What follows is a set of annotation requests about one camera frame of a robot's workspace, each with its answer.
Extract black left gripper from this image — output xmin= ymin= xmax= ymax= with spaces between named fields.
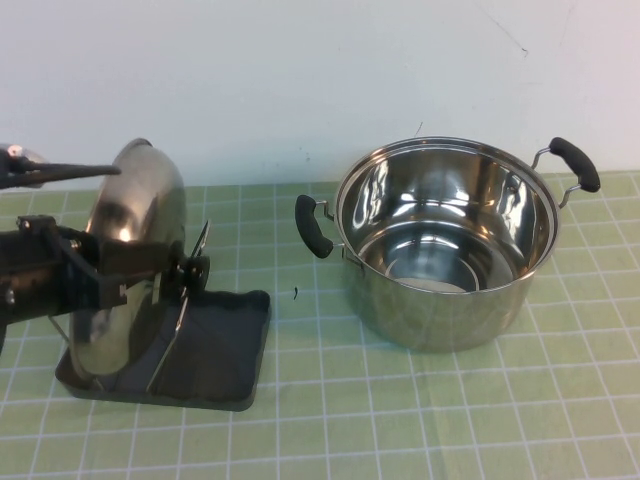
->
xmin=64 ymin=233 xmax=211 ymax=312

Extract steel pot lid black knob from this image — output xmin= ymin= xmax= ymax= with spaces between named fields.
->
xmin=71 ymin=137 xmax=209 ymax=379

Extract green checked tablecloth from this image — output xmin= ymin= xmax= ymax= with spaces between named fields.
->
xmin=0 ymin=169 xmax=640 ymax=480

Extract wire lid rack black tray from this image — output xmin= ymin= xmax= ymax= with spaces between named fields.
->
xmin=53 ymin=219 xmax=273 ymax=414

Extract stainless steel pot black handles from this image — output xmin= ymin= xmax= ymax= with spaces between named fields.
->
xmin=294 ymin=134 xmax=601 ymax=355

